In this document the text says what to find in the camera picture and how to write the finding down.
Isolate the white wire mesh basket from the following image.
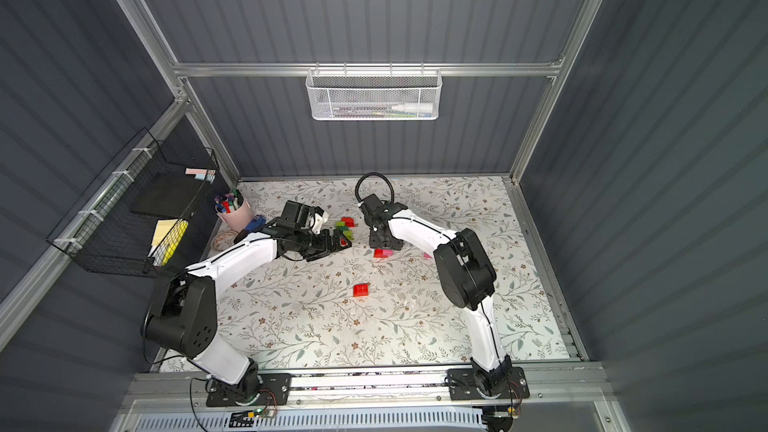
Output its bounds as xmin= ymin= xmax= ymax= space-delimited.
xmin=305 ymin=69 xmax=443 ymax=121

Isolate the black notebook in basket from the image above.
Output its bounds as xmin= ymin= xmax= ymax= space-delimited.
xmin=129 ymin=173 xmax=205 ymax=219

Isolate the white marker in basket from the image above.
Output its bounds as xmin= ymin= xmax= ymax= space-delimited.
xmin=388 ymin=103 xmax=434 ymax=117

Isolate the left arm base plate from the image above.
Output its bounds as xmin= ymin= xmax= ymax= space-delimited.
xmin=206 ymin=373 xmax=293 ymax=407

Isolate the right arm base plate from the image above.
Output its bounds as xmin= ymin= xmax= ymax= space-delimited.
xmin=444 ymin=367 xmax=530 ymax=401

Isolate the round tape roll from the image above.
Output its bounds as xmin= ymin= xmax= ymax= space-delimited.
xmin=211 ymin=230 xmax=238 ymax=252

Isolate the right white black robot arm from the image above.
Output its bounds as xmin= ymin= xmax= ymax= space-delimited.
xmin=357 ymin=194 xmax=529 ymax=401

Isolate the yellow sticky note pad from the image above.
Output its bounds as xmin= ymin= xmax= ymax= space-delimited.
xmin=148 ymin=219 xmax=189 ymax=267

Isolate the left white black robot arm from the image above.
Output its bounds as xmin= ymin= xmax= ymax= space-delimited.
xmin=141 ymin=201 xmax=352 ymax=405

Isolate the black wire wall basket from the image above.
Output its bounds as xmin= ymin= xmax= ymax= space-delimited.
xmin=46 ymin=124 xmax=224 ymax=278

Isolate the pink pen cup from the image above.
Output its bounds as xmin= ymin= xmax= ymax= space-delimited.
xmin=214 ymin=189 xmax=255 ymax=232

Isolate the red lego brick rounded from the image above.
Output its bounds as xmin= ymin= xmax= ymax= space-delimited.
xmin=353 ymin=283 xmax=369 ymax=297

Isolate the blue stapler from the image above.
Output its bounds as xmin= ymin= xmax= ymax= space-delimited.
xmin=243 ymin=215 xmax=266 ymax=234

